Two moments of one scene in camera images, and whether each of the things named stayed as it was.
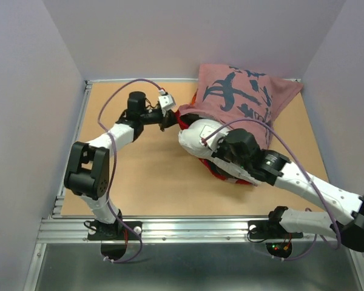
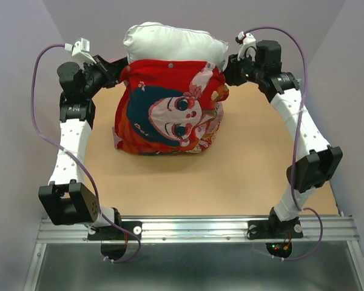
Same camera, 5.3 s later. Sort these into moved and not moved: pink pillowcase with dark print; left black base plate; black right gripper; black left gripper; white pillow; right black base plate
Moved: pink pillowcase with dark print; black left gripper; black right gripper; white pillow
Not moved: left black base plate; right black base plate
